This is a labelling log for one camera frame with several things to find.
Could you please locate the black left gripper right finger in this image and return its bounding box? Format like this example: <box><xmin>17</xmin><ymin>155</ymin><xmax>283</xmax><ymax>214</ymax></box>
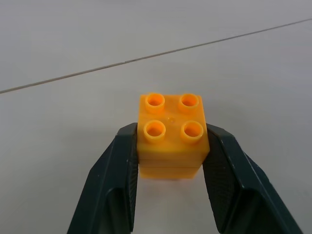
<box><xmin>201</xmin><ymin>123</ymin><xmax>306</xmax><ymax>234</ymax></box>

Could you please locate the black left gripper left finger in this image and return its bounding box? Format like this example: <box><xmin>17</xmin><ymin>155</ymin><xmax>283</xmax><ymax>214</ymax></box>
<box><xmin>69</xmin><ymin>122</ymin><xmax>140</xmax><ymax>234</ymax></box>

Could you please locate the orange studded building block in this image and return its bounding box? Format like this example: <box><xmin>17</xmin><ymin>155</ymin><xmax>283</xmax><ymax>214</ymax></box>
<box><xmin>136</xmin><ymin>92</ymin><xmax>211</xmax><ymax>181</ymax></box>

